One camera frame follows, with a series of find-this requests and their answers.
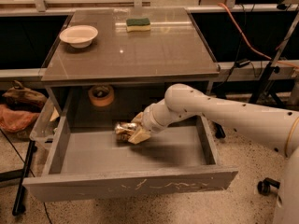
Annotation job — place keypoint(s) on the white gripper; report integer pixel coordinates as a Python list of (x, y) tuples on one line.
[(149, 120)]

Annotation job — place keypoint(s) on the orange drink can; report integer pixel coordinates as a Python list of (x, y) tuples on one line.
[(124, 130)]

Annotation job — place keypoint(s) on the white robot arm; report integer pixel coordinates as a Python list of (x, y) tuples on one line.
[(269, 126)]

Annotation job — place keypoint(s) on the grey cabinet with glossy top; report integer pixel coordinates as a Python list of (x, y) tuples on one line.
[(171, 51)]

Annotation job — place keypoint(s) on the grey open top drawer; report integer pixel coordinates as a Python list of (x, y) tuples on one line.
[(87, 161)]

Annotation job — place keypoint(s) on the roll of masking tape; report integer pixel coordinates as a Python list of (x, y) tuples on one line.
[(101, 95)]

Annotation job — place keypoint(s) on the clear plastic bin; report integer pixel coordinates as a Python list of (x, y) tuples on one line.
[(45, 126)]

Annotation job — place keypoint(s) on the green yellow sponge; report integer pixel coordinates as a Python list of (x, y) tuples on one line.
[(142, 24)]

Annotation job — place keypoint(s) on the white bowl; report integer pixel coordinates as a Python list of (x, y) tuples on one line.
[(79, 36)]

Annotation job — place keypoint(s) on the black power adapter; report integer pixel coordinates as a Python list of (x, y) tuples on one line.
[(242, 63)]

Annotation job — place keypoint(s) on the orange cloth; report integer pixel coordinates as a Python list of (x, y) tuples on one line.
[(14, 121)]

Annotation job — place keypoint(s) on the brown bag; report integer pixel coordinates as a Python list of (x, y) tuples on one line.
[(19, 97)]

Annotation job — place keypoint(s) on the black office chair base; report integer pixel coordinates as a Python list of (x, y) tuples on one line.
[(264, 187)]

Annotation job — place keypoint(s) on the black stand leg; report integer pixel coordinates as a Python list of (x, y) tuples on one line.
[(18, 207)]

